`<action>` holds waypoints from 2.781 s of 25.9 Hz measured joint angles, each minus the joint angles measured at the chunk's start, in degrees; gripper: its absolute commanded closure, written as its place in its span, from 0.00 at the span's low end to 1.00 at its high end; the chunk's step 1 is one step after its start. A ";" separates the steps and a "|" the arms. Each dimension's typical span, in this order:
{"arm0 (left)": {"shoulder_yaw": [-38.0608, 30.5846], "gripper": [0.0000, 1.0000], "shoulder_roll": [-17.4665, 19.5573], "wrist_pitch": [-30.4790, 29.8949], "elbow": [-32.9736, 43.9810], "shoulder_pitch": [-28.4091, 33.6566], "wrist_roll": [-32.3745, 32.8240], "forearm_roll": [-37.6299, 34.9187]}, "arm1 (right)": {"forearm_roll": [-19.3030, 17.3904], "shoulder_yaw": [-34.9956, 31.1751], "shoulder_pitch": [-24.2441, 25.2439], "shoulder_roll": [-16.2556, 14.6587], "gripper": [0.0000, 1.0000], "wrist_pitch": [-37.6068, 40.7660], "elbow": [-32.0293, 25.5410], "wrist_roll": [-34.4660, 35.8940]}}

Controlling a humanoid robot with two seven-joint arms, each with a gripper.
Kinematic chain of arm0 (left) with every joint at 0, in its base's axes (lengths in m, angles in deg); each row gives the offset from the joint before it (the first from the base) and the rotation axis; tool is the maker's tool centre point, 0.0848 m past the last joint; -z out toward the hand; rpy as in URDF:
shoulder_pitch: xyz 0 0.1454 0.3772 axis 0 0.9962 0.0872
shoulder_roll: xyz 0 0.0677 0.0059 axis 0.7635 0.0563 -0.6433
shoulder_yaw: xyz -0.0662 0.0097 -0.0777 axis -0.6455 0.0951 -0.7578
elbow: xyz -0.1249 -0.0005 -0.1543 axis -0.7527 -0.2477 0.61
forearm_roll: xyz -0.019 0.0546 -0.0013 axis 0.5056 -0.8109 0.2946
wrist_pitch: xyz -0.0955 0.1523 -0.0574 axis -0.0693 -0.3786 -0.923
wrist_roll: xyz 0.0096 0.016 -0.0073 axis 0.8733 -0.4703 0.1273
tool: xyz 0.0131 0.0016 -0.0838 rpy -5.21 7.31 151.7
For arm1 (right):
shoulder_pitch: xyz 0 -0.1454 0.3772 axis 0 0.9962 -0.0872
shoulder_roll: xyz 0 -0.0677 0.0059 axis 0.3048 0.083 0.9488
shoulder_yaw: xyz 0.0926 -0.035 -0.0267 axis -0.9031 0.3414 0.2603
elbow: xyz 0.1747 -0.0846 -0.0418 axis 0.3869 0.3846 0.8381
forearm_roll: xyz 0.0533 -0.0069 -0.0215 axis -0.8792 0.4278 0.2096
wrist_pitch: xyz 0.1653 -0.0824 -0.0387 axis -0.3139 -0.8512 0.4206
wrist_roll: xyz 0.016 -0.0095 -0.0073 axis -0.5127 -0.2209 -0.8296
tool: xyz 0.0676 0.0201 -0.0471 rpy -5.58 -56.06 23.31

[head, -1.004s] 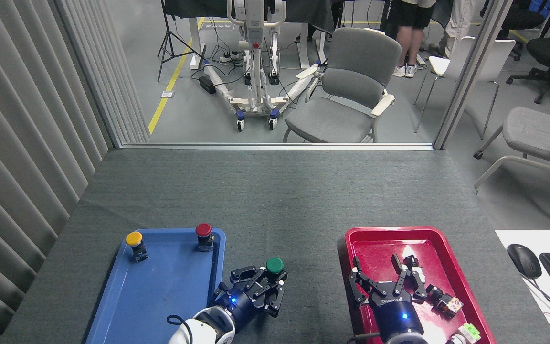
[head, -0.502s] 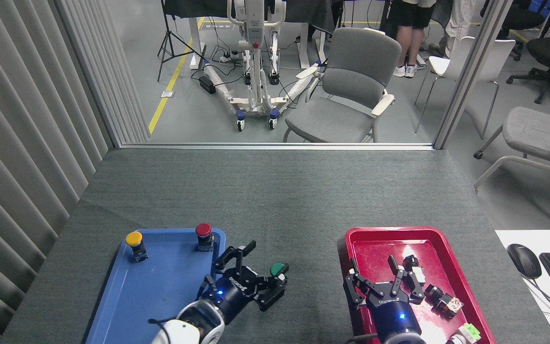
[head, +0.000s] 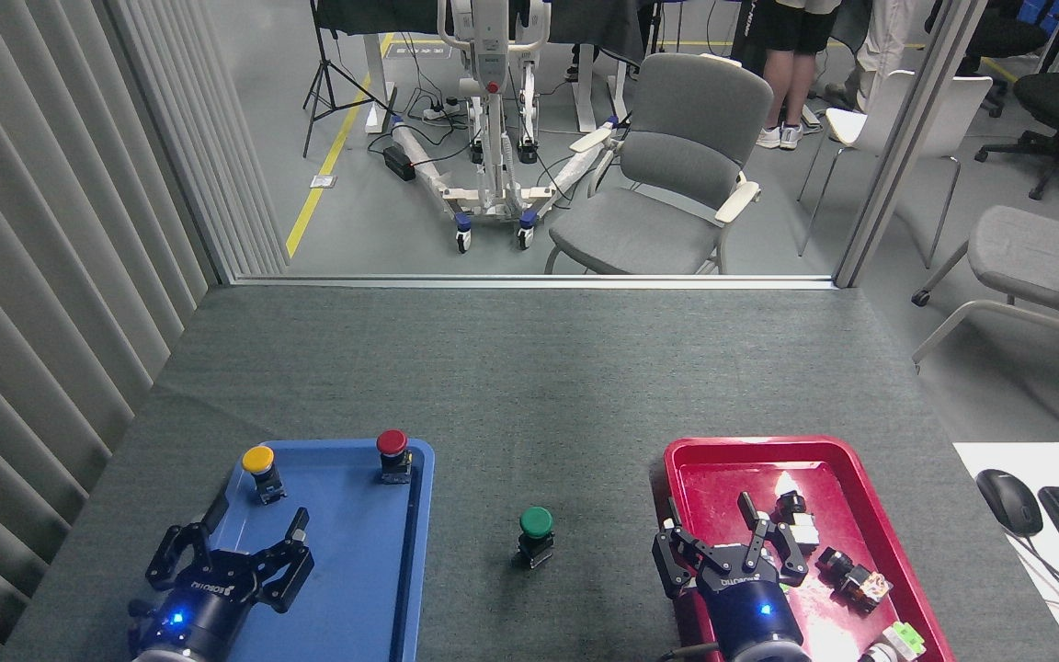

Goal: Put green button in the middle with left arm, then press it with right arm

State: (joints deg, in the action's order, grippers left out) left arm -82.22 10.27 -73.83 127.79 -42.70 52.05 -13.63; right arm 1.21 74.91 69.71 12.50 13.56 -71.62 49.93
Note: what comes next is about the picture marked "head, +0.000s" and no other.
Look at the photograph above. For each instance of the blue plastic tray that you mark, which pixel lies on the blue plastic tray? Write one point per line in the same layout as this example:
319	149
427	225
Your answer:
364	570

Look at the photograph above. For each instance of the grey armchair on castors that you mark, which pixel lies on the grey armchair on castors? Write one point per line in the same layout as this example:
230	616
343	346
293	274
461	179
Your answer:
1035	248

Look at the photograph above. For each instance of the black power adapter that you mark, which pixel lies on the black power adapter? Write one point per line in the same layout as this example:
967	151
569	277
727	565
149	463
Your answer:
398	163

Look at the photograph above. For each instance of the black tripod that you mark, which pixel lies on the black tripod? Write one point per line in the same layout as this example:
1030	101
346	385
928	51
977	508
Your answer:
332	83

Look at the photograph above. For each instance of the person in pale trousers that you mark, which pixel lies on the person in pale trousers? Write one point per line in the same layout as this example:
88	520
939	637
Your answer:
883	46

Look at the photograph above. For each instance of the white stand on wheels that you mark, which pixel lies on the white stand on wheels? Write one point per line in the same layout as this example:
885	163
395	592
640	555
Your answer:
493	110

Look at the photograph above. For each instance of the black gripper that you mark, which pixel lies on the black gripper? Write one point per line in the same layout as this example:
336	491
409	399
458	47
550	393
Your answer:
212	602
750	607

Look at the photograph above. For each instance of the red push button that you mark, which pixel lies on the red push button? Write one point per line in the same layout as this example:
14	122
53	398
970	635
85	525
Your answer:
392	443

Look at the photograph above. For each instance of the black computer mouse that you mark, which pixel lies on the black computer mouse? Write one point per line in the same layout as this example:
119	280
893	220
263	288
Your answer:
1009	501

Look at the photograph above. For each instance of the silver post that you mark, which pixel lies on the silver post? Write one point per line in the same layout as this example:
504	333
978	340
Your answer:
906	147

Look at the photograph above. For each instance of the white power strip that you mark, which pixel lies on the white power strip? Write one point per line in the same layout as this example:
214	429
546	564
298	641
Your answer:
440	110

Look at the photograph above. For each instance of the red plastic tray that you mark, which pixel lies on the red plastic tray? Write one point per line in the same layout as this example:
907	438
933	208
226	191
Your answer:
860	496

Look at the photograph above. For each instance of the white plastic chair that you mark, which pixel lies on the white plastic chair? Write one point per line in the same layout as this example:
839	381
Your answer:
948	110

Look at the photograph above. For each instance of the person in dark shorts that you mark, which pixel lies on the person in dark shorts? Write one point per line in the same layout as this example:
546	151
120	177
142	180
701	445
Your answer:
796	37

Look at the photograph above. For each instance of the grey padded armchair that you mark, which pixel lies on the grey padded armchair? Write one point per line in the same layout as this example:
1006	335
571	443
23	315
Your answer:
677	156

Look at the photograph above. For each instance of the green push button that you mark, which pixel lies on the green push button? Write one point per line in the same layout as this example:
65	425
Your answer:
536	521

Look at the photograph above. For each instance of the black and white switch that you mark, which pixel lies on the black and white switch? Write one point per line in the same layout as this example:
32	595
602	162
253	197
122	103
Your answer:
805	531

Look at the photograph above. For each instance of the yellow push button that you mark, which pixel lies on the yellow push button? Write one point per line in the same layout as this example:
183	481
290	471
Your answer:
258	458

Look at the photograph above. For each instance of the green and white switch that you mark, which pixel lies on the green and white switch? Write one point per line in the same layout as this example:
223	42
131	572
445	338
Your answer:
902	639

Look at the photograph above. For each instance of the black switch with orange block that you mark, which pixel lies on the black switch with orange block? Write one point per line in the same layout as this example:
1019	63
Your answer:
860	584

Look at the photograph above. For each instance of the silver table rail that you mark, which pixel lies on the silver table rail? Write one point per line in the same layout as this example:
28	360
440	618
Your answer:
529	281

